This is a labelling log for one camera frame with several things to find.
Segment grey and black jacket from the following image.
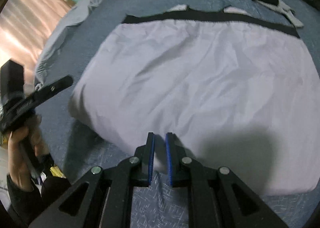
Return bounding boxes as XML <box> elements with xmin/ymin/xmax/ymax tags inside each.
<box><xmin>69</xmin><ymin>9</ymin><xmax>319</xmax><ymax>195</ymax></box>

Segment person's left hand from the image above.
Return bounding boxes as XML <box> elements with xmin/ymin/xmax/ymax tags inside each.
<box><xmin>6</xmin><ymin>115</ymin><xmax>49</xmax><ymax>192</ymax></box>

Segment left gripper black tracker box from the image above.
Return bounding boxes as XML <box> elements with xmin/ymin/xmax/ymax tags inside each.
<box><xmin>1</xmin><ymin>60</ymin><xmax>24</xmax><ymax>110</ymax></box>

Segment light grey pillow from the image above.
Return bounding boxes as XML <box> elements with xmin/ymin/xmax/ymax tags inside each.
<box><xmin>34</xmin><ymin>0</ymin><xmax>103</xmax><ymax>90</ymax></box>

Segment pink curtain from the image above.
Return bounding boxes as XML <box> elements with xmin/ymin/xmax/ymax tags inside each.
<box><xmin>1</xmin><ymin>0</ymin><xmax>70</xmax><ymax>85</ymax></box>

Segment grey sweatpants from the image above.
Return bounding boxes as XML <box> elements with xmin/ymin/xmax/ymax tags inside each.
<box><xmin>256</xmin><ymin>0</ymin><xmax>304</xmax><ymax>28</ymax></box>

